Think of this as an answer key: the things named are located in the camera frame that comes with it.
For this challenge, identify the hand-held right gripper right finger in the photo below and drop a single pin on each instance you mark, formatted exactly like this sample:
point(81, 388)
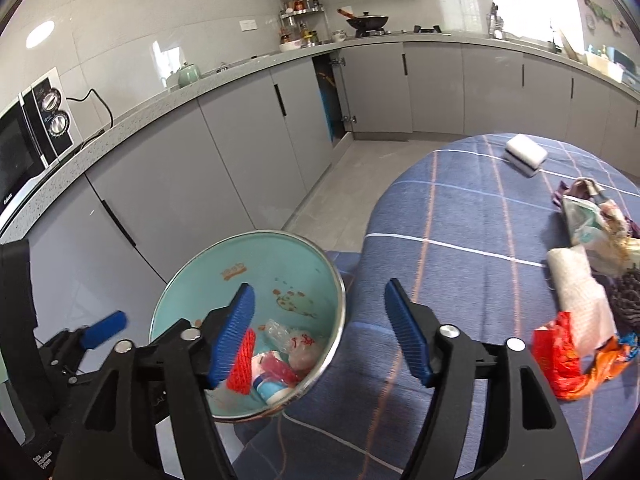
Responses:
point(407, 335)

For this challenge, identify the white sponge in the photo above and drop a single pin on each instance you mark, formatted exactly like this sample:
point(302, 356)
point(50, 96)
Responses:
point(525, 152)

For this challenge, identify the orange blue wrapper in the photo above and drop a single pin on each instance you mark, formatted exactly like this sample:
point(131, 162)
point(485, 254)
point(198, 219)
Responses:
point(610, 360)

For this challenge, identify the white ceramic bowl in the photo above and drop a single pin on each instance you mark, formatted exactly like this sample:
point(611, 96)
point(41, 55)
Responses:
point(290, 46)

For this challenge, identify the black white microwave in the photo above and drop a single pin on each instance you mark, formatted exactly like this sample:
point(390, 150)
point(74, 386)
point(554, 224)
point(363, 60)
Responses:
point(25, 145)

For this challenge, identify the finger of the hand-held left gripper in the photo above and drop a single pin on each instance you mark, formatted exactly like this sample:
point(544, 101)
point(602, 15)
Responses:
point(105, 327)

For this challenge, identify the metal spice rack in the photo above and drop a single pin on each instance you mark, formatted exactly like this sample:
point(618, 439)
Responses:
point(302, 15)

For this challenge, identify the white blue red packet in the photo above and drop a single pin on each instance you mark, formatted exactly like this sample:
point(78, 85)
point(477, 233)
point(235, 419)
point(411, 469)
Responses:
point(272, 387)

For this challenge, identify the green teapot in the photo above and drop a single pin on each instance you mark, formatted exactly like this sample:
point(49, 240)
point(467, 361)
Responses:
point(189, 76)

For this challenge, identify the black wok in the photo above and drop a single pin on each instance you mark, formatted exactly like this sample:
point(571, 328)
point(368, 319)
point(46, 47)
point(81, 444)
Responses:
point(367, 21)

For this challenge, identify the blue storage box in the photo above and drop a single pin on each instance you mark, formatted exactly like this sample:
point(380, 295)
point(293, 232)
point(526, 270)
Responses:
point(627, 60)

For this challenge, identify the white wall outlet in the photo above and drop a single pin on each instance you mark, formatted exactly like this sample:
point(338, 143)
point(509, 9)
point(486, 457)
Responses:
point(247, 25)

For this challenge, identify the red foil wrapper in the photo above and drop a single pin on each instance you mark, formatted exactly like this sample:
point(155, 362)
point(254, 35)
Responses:
point(555, 355)

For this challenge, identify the black gas stove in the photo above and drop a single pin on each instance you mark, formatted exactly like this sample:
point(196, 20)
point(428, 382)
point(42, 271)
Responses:
point(400, 31)

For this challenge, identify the metal dish rack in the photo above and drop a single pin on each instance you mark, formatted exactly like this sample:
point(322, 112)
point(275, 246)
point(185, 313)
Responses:
point(496, 22)

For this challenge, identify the dark patterned wrapper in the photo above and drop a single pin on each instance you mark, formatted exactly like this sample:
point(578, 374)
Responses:
point(625, 300)

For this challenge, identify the blue gas cylinder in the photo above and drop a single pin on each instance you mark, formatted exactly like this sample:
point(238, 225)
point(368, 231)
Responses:
point(334, 127)

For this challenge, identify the white bubble wrap sheet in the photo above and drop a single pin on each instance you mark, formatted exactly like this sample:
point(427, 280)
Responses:
point(575, 290)

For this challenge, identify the leaning cutting board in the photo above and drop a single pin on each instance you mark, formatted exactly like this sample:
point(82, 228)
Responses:
point(571, 45)

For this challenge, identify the clear plastic wrapper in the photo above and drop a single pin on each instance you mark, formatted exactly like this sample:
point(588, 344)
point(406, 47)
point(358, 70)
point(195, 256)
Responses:
point(295, 345)

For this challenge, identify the wall hooks with cloths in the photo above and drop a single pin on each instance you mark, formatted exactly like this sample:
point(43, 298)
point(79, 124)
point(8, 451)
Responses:
point(602, 12)

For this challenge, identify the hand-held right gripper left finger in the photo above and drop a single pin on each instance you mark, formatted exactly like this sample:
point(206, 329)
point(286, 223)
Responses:
point(235, 332)

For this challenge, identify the teal metal bowl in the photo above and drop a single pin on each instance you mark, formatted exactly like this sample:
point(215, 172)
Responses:
point(280, 270)

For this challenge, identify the cream floral wrapper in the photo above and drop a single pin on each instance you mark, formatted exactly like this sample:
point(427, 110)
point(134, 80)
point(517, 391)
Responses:
point(612, 240)

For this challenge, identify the white green wrapper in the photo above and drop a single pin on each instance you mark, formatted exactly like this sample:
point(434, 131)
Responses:
point(582, 220)

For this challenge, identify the metal faucet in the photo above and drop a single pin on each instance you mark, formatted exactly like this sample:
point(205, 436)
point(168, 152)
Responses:
point(553, 32)

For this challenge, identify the white plastic tray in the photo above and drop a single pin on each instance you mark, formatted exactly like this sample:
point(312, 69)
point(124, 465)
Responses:
point(602, 65)

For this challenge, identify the purple foil wrapper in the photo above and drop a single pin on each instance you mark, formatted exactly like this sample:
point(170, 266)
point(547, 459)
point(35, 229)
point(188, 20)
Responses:
point(562, 192)

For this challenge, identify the blue plaid tablecloth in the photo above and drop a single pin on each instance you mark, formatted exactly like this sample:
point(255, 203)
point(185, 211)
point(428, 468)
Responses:
point(450, 210)

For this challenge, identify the red foam net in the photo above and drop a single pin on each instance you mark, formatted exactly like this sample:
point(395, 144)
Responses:
point(242, 365)

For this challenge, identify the grey kitchen cabinets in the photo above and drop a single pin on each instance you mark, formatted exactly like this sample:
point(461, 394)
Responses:
point(240, 125)

